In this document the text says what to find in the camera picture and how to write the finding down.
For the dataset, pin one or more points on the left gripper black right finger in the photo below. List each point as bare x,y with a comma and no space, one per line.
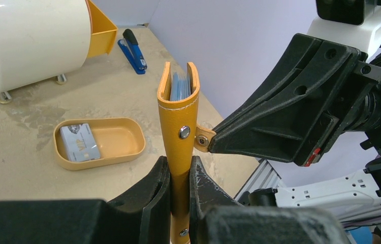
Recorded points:
215,217

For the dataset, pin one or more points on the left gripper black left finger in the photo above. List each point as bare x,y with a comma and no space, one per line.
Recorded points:
141,214

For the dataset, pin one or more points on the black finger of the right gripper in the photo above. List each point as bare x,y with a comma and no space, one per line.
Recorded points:
317,91

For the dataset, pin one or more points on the orange oval tray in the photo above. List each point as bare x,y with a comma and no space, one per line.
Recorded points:
118,140

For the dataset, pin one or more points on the orange card holder wallet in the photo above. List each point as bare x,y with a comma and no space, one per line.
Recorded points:
179,126

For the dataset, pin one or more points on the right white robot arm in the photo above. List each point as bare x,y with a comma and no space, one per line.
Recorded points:
352,198

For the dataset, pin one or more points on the silver credit cards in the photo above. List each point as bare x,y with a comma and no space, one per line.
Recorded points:
80,144

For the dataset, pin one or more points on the blue black marker pen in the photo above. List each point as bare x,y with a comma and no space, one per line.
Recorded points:
130,47

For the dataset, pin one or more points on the orange open drawer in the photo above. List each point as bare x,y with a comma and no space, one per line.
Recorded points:
103,32

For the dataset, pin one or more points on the cream round drawer cabinet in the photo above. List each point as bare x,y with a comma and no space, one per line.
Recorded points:
41,39

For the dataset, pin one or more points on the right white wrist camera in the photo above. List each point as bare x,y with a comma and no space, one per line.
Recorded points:
351,23

